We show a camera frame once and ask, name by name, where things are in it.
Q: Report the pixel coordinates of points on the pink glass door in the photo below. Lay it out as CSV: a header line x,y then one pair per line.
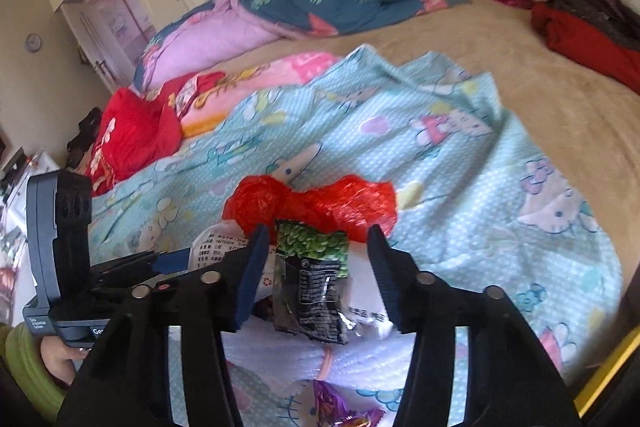
x,y
111,36

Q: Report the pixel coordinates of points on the purple candy wrapper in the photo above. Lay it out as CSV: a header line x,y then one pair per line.
x,y
333,411

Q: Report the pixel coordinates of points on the round wall clock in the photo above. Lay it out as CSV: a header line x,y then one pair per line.
x,y
33,43

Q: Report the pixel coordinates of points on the beige bed sheet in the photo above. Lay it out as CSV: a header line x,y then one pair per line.
x,y
585,123

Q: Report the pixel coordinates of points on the pink cartoon blanket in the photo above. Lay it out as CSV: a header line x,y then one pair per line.
x,y
203,100

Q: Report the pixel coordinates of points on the green left sleeve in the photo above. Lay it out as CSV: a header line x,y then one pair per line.
x,y
21,356

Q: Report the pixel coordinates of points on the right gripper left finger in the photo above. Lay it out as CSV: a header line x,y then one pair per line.
x,y
124,381

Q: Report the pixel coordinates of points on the red plastic bag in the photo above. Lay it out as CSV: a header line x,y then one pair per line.
x,y
351,205

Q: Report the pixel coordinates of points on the light blue cartoon blanket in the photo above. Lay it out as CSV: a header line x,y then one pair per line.
x,y
477,202

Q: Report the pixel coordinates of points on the green black snack packet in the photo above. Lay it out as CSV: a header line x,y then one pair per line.
x,y
310,270

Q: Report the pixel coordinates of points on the white foam net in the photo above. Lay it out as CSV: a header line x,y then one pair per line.
x,y
214,243

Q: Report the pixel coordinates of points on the white bubble wrap bundle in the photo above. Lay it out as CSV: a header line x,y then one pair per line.
x,y
375,357

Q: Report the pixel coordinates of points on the blue floral pink quilt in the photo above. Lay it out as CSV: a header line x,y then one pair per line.
x,y
218,30

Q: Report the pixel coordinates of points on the left hand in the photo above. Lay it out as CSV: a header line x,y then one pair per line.
x,y
59,359

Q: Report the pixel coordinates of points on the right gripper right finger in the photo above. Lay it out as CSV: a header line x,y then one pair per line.
x,y
511,379

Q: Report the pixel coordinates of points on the red folded cloth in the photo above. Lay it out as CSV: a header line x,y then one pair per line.
x,y
583,44

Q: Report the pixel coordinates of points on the yellow rim trash bin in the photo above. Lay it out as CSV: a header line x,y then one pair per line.
x,y
606,372

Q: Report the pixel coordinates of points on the red garment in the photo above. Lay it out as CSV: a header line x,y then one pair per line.
x,y
139,129

